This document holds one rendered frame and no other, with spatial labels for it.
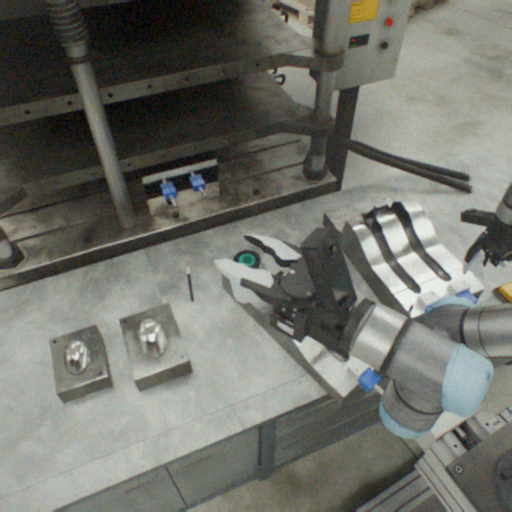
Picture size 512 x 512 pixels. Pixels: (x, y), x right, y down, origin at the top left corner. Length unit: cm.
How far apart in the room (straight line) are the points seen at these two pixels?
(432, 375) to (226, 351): 82
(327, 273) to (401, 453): 162
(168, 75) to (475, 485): 127
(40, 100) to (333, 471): 169
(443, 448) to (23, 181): 136
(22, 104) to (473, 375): 126
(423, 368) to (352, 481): 150
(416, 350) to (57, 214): 149
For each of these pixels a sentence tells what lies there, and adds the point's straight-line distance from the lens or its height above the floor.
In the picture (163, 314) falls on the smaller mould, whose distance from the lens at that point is 129.
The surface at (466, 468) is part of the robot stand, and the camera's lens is 99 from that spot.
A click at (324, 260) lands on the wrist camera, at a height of 153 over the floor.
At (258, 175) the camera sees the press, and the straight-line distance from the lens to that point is 185.
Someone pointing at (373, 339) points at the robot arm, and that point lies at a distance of 55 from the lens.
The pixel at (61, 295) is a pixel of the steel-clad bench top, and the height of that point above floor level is 80.
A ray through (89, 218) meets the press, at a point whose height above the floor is 78.
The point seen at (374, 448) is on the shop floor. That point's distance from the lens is 207.
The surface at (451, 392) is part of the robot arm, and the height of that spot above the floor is 145.
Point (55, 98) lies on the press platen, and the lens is 141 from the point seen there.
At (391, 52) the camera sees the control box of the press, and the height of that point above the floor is 118.
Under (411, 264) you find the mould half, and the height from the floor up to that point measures 88.
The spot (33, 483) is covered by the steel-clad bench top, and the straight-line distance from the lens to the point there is 127.
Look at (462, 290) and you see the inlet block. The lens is 138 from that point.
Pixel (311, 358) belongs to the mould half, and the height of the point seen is 86.
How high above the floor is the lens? 192
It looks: 49 degrees down
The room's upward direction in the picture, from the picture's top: straight up
